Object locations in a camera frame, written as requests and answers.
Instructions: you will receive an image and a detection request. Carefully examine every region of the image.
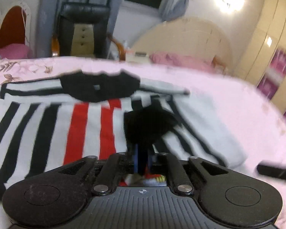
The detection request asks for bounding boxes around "striped white red black shirt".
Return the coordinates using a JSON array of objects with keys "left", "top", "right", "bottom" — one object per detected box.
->
[{"left": 0, "top": 71, "right": 246, "bottom": 199}]

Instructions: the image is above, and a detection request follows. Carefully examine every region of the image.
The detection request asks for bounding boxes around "pink floral bed sheet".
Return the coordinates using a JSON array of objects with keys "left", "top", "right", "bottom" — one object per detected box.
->
[{"left": 0, "top": 57, "right": 286, "bottom": 228}]

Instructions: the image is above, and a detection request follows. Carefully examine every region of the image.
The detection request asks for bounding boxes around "cream bedside table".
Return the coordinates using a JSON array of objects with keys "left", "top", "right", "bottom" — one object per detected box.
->
[{"left": 125, "top": 52, "right": 151, "bottom": 64}]

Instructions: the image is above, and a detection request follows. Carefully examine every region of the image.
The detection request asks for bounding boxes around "crumpled pink blanket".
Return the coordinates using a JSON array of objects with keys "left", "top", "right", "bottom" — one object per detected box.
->
[{"left": 149, "top": 52, "right": 227, "bottom": 73}]

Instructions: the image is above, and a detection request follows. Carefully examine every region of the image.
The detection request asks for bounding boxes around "cream wardrobe with purple posters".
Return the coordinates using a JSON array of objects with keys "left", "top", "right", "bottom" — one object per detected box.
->
[{"left": 234, "top": 0, "right": 286, "bottom": 118}]

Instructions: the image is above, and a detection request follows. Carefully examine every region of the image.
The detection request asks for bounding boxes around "cream round headboard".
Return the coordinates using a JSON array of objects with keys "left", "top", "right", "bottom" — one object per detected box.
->
[{"left": 131, "top": 17, "right": 232, "bottom": 74}]

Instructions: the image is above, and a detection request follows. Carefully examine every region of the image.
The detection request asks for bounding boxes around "black leather wooden armchair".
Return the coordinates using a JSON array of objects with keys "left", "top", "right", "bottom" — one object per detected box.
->
[{"left": 51, "top": 2, "right": 126, "bottom": 61}]

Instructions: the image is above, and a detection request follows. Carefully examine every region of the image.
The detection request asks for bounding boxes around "magenta pillow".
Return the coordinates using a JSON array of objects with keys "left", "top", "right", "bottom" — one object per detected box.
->
[{"left": 0, "top": 44, "right": 32, "bottom": 60}]

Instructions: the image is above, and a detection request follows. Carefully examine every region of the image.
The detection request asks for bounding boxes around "red heart-shaped headboard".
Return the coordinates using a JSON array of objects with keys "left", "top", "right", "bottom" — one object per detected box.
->
[{"left": 0, "top": 0, "right": 31, "bottom": 49}]

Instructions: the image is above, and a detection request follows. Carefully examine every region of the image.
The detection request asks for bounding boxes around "grey-blue left curtain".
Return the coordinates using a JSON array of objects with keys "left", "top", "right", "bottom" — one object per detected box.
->
[{"left": 35, "top": 0, "right": 123, "bottom": 58}]

